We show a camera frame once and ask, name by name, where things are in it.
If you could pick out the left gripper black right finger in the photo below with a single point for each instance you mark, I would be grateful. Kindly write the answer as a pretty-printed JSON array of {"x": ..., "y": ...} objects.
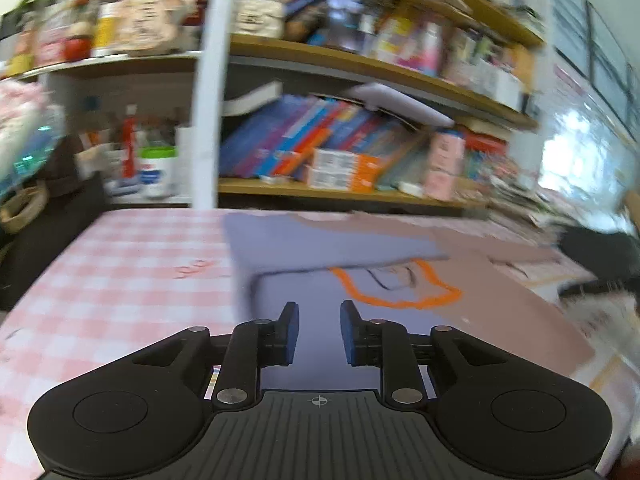
[{"x": 385, "y": 345}]

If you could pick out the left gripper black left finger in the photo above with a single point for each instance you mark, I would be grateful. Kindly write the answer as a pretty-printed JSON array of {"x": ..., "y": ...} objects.
[{"x": 251, "y": 347}]

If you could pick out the pink and purple knit sweater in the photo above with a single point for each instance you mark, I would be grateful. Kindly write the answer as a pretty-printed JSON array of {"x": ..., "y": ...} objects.
[{"x": 417, "y": 276}]

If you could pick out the pink checkered cartoon tablecloth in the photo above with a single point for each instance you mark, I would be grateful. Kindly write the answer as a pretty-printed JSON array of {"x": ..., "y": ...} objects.
[{"x": 136, "y": 276}]

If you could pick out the white power adapter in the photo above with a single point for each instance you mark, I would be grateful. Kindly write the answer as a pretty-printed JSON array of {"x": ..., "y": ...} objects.
[{"x": 412, "y": 189}]

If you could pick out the lower white orange medicine box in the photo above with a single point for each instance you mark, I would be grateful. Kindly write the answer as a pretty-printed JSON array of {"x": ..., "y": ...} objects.
[{"x": 339, "y": 180}]

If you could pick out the white orange medicine box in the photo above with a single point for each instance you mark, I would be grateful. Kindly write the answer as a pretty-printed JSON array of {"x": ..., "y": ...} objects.
[
  {"x": 335, "y": 160},
  {"x": 339, "y": 180}
]

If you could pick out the upper white orange medicine box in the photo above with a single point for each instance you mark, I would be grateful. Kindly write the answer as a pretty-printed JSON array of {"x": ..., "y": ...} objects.
[{"x": 335, "y": 160}]

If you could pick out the stack of magazines and notebooks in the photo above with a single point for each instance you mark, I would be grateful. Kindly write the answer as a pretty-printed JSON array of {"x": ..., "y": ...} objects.
[{"x": 526, "y": 213}]

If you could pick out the white jar with green lid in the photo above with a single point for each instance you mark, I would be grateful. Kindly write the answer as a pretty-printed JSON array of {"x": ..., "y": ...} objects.
[{"x": 157, "y": 171}]

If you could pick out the pink cartoon cylinder cup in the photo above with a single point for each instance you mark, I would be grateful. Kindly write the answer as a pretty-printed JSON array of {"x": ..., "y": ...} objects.
[{"x": 444, "y": 161}]

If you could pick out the row of colourful books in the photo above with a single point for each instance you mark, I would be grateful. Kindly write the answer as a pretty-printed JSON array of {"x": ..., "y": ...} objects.
[{"x": 275, "y": 144}]

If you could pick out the red books on shelf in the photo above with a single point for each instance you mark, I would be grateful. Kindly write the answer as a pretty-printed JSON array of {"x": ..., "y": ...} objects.
[{"x": 485, "y": 160}]

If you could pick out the white flat lamp head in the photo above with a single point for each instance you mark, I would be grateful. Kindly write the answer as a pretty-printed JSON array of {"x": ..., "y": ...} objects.
[{"x": 377, "y": 96}]

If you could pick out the pink bouquet in wrapping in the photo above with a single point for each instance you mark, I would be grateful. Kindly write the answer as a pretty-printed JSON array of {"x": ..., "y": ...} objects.
[{"x": 31, "y": 127}]

